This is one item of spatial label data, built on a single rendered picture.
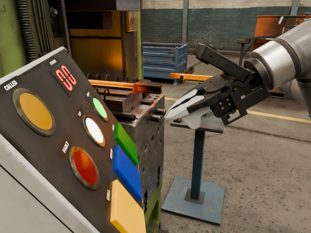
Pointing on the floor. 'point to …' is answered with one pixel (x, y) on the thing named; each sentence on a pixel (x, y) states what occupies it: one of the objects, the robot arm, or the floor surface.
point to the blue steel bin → (164, 60)
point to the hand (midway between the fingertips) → (168, 113)
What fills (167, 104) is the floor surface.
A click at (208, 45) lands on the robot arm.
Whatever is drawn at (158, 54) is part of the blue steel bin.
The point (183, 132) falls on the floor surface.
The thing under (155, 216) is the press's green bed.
